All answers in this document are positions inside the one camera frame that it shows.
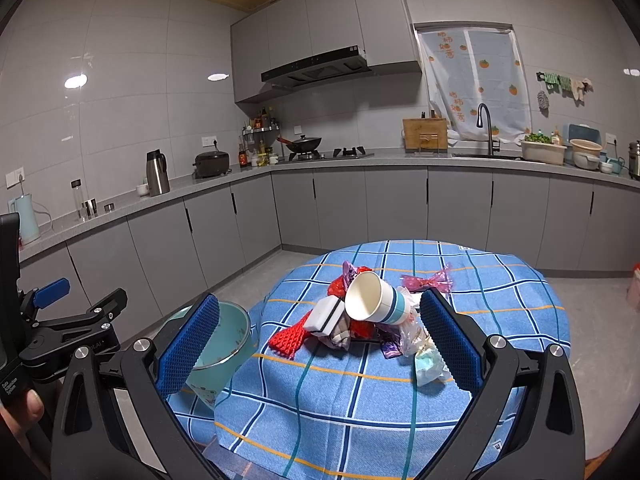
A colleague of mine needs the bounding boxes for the grey lower cabinets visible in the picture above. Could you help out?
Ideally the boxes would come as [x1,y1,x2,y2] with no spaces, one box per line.
[21,166,639,339]

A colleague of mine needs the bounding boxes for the steel thermos jug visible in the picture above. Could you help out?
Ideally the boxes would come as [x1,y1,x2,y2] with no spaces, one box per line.
[145,150,170,196]

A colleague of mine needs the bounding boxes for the white red bucket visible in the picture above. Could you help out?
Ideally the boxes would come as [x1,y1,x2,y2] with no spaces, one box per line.
[626,266,640,311]

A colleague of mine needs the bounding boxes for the black wok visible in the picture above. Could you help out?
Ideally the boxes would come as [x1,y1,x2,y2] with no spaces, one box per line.
[277,136,322,154]

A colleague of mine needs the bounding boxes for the pink cellophane wrapper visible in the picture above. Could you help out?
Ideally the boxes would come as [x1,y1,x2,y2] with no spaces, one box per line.
[400,268,452,295]

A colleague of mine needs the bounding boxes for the hanging cloths on wall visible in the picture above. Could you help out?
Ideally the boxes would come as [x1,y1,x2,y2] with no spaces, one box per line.
[536,72,594,106]

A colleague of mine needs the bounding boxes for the plaid cloth wrapper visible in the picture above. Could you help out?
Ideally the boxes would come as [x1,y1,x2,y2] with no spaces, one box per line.
[318,315,352,351]

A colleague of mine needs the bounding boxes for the beige bowl stack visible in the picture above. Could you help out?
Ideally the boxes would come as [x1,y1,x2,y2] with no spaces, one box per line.
[570,139,602,171]

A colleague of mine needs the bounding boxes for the black kitchen faucet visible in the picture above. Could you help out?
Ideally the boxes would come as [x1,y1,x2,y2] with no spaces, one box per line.
[476,103,500,158]

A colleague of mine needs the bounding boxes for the orange print window curtain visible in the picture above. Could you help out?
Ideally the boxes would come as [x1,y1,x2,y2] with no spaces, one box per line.
[418,25,532,150]

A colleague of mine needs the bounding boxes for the blue plaid tablecloth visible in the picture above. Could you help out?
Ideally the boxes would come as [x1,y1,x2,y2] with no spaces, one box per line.
[169,240,570,479]

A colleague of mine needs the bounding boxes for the red mesh net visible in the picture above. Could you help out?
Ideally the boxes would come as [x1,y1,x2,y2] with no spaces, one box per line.
[268,311,310,360]

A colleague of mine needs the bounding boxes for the red plastic bag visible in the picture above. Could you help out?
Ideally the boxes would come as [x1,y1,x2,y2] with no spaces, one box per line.
[328,261,375,340]

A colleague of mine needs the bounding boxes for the beige vegetable basin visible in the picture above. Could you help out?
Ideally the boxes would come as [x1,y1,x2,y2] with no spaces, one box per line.
[521,133,566,166]

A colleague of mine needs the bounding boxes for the black rice cooker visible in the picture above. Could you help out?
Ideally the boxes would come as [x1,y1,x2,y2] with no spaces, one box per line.
[193,151,230,179]

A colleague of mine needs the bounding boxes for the teal trash bin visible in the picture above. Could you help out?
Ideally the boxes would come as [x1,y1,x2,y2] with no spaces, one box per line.
[154,292,255,408]

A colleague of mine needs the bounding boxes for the black range hood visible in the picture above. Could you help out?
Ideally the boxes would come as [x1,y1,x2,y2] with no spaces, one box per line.
[260,46,370,88]

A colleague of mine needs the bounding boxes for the purple snack wrapper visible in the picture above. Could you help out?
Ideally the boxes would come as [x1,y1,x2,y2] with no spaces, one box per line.
[342,261,358,290]

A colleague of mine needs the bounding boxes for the steel pot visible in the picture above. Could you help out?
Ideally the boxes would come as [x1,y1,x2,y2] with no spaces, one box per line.
[628,140,640,180]

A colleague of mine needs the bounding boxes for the gas stove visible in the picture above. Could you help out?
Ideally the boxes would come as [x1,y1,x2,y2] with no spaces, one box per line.
[286,145,374,162]

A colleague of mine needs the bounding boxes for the glass jar black lid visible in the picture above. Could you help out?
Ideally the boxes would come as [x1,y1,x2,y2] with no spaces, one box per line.
[70,179,86,221]

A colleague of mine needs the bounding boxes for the person's left hand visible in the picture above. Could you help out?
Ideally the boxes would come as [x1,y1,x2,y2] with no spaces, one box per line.
[1,389,44,460]

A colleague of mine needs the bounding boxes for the spice rack with bottles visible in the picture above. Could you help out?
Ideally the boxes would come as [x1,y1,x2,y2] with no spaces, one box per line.
[242,107,280,167]

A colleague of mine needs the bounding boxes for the clear printed plastic bag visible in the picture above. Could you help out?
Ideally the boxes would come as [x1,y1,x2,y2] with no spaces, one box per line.
[398,309,448,387]

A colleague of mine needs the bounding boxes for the white paper cup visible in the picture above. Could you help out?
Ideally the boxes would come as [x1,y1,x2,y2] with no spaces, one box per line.
[345,271,410,325]

